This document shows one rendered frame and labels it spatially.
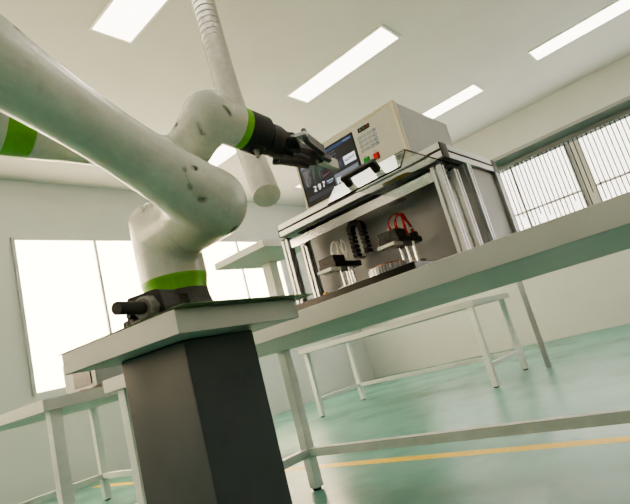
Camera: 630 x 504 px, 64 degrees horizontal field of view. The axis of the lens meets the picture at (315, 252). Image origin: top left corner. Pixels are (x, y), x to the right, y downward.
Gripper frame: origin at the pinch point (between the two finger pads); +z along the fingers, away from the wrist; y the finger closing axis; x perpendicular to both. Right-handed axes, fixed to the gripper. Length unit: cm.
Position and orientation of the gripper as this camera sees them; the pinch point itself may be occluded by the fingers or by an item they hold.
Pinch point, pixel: (327, 162)
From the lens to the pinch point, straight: 129.7
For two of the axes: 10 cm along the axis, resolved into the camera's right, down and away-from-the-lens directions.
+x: -1.6, -9.0, 4.0
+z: 7.3, 1.6, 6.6
